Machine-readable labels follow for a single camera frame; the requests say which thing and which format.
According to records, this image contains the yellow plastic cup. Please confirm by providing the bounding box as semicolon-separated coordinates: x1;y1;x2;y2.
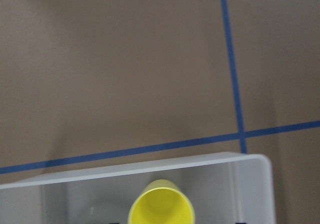
127;179;196;224

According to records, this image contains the clear plastic storage box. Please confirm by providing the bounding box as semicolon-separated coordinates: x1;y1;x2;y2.
0;152;276;224

